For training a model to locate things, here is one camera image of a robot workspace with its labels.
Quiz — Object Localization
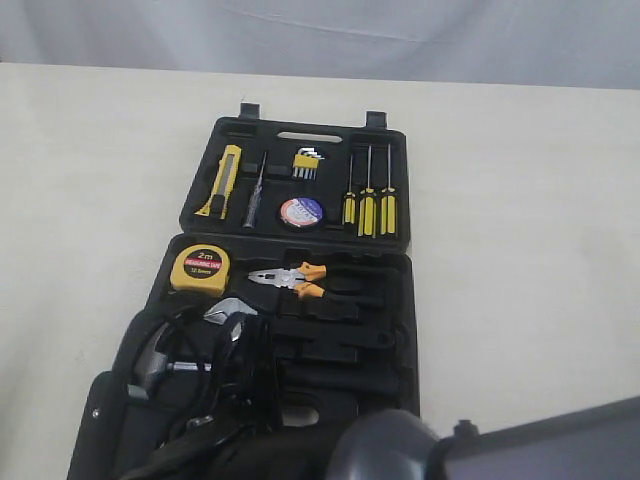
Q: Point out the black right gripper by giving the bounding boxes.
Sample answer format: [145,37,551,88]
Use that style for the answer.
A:
[122,319,350,479]

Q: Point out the left yellow black screwdriver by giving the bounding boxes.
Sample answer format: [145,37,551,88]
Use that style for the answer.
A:
[342,155,356,225]

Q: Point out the adjustable wrench black handle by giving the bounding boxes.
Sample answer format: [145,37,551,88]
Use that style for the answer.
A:
[203,297,395,349]

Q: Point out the clear handle test screwdriver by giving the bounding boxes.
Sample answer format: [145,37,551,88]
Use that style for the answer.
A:
[242,152,268,228]

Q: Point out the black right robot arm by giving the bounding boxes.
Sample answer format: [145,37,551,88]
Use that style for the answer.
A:
[114,313,639,479]

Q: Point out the black plastic tool case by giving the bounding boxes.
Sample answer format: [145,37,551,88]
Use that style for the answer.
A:
[68,103,420,479]

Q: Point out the black electrical tape roll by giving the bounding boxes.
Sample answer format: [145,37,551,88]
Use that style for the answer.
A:
[279,197,325,230]

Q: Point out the yellow utility knife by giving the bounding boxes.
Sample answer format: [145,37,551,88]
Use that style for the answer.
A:
[195,144,242,220]

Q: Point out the black camera cable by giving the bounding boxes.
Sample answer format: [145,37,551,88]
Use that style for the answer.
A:
[139,304,271,436]

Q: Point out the pliers orange black handles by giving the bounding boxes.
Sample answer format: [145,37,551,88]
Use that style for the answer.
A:
[247,260,386,307]

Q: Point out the steel claw hammer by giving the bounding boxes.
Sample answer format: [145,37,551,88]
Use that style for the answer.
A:
[133,323,400,396]

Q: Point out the right yellow black screwdriver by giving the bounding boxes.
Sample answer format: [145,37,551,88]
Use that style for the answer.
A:
[380,144,397,235]

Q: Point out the yellow measuring tape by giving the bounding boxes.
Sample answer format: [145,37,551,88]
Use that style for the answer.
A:
[169,244,231,298]

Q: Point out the yellow hex key set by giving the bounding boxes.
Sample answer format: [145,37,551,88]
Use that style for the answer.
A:
[292,147,325,180]

